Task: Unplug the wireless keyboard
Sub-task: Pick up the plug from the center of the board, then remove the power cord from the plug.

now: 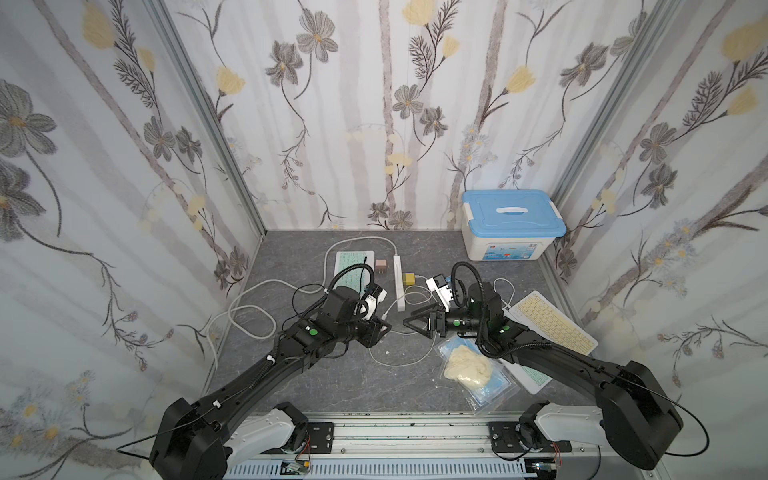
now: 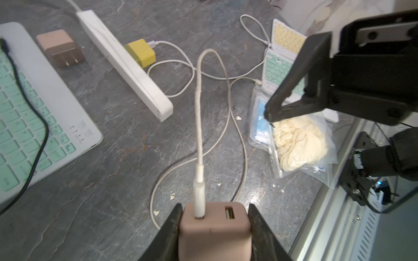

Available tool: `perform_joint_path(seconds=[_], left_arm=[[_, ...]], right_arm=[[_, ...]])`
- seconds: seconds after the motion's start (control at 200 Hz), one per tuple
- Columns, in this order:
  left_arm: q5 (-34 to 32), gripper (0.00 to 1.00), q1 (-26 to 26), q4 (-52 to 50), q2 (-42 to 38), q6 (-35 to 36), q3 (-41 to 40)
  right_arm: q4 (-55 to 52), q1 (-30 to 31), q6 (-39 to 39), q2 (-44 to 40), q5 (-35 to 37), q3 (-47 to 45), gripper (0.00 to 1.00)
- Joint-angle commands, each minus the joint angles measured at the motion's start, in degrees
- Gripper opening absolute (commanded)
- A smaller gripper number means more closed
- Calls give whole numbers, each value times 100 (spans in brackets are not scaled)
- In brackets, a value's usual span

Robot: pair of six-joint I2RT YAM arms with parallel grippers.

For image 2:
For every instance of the pink USB charger end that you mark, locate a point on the pink USB charger end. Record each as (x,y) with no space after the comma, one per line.
(223,234)

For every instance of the pink USB charger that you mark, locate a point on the pink USB charger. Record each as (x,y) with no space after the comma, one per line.
(60,46)

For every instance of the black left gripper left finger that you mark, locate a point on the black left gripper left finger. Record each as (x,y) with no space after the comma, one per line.
(165,246)

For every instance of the yellow USB charger cube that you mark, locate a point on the yellow USB charger cube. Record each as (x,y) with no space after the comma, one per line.
(141,52)

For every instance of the green keyboard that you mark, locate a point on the green keyboard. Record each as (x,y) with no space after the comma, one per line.
(43,126)
(275,69)

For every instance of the white power strip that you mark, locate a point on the white power strip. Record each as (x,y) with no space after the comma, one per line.
(142,85)

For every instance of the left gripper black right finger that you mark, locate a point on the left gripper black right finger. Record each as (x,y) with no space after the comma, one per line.
(264,244)

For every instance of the bag of gloves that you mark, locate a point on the bag of gloves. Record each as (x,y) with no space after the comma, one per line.
(301,143)

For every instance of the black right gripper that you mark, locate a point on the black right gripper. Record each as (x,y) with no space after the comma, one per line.
(374,73)

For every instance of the yellow wireless keyboard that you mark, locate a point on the yellow wireless keyboard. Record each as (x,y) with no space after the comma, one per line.
(285,40)

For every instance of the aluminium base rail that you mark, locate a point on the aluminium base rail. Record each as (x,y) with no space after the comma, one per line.
(339,229)

